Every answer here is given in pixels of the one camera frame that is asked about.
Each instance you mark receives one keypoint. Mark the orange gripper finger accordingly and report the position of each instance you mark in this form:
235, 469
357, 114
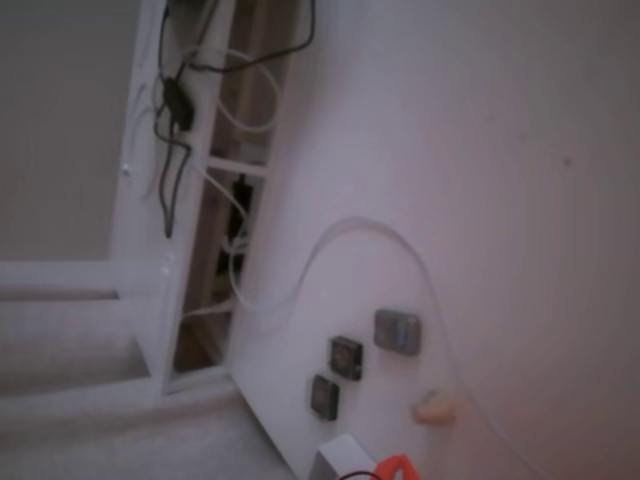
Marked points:
385, 467
409, 470

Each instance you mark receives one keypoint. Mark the white cardboard bin box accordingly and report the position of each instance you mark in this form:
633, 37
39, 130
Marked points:
340, 457

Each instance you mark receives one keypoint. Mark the small beige animal figurine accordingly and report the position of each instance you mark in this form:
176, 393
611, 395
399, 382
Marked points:
435, 410

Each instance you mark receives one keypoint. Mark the black box with clear lid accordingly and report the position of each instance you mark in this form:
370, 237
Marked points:
324, 397
345, 357

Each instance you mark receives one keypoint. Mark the silver metal tin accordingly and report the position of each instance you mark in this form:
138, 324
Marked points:
396, 332

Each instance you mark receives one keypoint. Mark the black power plug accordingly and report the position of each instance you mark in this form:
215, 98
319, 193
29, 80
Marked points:
241, 195

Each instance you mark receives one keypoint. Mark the white metal frame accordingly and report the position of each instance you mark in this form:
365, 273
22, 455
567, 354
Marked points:
145, 240

